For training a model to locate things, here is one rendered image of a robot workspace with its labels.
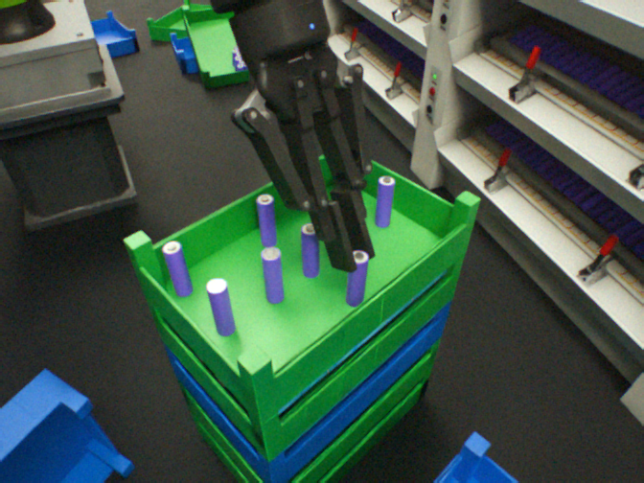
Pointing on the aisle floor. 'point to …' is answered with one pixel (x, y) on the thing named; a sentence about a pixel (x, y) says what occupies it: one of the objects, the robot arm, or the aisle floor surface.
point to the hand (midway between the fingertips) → (343, 230)
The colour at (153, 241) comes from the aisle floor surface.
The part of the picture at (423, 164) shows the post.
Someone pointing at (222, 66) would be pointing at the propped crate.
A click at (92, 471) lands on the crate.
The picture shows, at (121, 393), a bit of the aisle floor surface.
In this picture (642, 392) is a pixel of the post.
